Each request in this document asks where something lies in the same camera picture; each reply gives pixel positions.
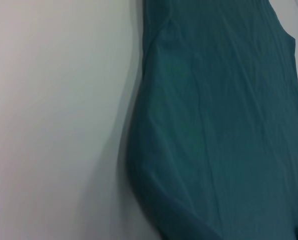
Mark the teal blue shirt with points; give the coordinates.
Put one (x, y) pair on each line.
(213, 125)

